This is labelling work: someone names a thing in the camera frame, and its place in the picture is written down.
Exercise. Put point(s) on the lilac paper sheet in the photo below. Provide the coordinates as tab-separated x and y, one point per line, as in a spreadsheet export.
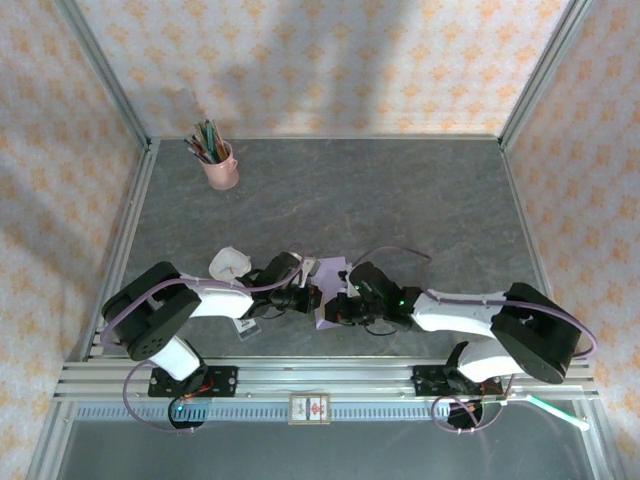
330	272

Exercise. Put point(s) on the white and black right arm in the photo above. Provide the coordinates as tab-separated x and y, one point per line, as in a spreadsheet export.
535	335

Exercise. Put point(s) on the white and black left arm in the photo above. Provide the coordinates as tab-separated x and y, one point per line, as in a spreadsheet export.
150	310

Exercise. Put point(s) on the printed card in clear sleeve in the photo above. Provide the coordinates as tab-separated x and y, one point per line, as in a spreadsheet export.
250	332

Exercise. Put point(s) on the pink cup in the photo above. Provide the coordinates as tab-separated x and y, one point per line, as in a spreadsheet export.
222	172

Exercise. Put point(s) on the teal coloured pencil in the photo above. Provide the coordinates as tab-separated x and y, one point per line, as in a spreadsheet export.
216	147

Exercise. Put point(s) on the red striped pencil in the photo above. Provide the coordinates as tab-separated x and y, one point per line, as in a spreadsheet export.
196	150

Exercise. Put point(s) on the dark coloured pencil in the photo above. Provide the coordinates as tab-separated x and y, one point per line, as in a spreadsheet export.
202	142

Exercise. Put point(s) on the green and white stick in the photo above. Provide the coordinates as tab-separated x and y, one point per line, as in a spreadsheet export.
555	411

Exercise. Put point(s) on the aluminium mounting rail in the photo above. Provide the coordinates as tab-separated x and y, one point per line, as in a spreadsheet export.
325	380

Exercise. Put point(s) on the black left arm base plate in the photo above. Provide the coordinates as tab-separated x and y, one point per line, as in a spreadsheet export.
220	380

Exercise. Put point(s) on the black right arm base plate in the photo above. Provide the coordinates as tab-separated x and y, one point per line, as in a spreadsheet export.
425	380

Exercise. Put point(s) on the label tag on rail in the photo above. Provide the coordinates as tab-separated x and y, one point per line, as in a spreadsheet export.
310	410

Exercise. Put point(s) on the thin aluminium cross rail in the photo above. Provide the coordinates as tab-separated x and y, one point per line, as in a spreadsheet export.
325	137

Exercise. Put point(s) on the aluminium side rail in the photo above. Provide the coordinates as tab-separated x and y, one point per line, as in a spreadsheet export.
122	250
533	250

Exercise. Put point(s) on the aluminium frame post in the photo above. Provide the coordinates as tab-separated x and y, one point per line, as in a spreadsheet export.
544	75
105	75

